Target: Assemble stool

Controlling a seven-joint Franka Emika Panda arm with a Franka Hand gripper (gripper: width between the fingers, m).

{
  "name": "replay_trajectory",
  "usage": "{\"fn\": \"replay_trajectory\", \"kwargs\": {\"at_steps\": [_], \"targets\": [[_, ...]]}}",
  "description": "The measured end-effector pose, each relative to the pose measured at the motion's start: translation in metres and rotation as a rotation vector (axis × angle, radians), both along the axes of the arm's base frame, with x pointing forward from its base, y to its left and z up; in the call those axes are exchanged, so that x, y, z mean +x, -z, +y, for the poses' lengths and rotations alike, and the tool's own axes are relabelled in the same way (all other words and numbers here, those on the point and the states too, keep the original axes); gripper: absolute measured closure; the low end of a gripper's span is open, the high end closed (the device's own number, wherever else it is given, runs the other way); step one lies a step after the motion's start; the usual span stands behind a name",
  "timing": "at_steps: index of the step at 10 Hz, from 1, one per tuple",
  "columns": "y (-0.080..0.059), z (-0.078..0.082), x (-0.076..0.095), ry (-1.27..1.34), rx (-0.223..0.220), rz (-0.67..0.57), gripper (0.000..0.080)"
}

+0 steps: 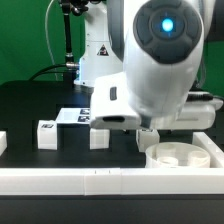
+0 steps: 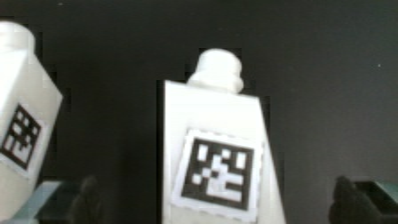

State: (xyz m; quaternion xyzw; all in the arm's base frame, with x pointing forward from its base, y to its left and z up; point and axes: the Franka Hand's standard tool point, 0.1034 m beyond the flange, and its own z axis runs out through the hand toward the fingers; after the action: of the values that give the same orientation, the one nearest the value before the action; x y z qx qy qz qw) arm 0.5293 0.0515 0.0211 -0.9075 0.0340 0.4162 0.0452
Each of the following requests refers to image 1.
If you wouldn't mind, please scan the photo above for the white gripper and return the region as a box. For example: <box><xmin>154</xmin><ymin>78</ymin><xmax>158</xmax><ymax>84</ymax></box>
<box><xmin>89</xmin><ymin>71</ymin><xmax>224</xmax><ymax>132</ymax></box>

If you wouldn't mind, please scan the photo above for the white round stool seat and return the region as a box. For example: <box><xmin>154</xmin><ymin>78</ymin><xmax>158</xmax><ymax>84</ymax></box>
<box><xmin>145</xmin><ymin>142</ymin><xmax>211</xmax><ymax>168</ymax></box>

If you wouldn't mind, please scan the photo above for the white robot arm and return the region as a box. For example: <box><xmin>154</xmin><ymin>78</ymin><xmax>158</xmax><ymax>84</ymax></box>
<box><xmin>90</xmin><ymin>0</ymin><xmax>222</xmax><ymax>130</ymax></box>

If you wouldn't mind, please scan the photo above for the white marker sheet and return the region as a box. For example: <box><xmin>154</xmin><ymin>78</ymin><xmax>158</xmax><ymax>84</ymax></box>
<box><xmin>56</xmin><ymin>108</ymin><xmax>90</xmax><ymax>124</ymax></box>

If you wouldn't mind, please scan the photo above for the white U-shaped fence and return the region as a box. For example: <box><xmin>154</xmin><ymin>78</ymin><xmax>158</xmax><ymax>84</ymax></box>
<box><xmin>0</xmin><ymin>132</ymin><xmax>224</xmax><ymax>195</ymax></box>

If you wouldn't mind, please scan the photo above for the black cable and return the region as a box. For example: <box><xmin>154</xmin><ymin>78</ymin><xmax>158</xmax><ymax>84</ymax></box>
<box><xmin>28</xmin><ymin>63</ymin><xmax>76</xmax><ymax>82</ymax></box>

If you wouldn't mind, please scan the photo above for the white cable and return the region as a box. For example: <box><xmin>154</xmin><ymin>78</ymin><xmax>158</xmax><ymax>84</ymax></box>
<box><xmin>44</xmin><ymin>0</ymin><xmax>59</xmax><ymax>81</ymax></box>

